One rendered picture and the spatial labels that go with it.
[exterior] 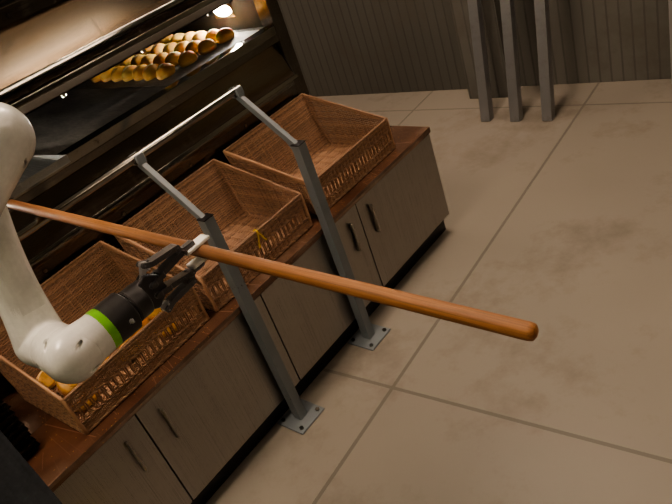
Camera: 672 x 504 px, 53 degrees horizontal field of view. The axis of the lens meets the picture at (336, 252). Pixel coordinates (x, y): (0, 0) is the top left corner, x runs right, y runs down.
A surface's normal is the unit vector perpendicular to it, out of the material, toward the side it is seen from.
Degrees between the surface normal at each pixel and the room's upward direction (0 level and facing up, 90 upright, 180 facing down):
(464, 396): 0
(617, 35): 90
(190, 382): 90
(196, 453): 90
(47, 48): 70
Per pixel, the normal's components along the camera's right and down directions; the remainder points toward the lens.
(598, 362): -0.30, -0.80
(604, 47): -0.54, 0.59
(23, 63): 0.61, -0.14
